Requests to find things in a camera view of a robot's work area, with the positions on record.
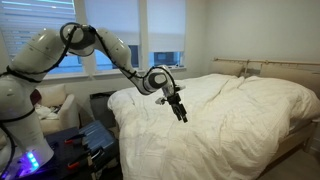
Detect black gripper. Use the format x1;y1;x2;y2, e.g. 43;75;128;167
167;94;187;123

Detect white duvet blanket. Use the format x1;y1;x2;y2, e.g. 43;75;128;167
108;74;320;180

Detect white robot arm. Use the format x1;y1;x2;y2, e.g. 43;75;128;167
0;22;187;180

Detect dark bin beside bed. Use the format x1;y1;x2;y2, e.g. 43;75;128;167
90;91;116;128

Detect white window blinds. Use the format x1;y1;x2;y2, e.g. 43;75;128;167
0;0;186;65

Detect blue black suitcase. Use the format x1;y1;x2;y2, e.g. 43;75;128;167
64;121;119;170

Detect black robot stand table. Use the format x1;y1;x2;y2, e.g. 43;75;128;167
19;126;134;180

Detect beige armchair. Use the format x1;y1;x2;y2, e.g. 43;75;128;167
35;84;80;135

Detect light wooden bed frame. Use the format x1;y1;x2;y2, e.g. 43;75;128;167
214;58;320;176

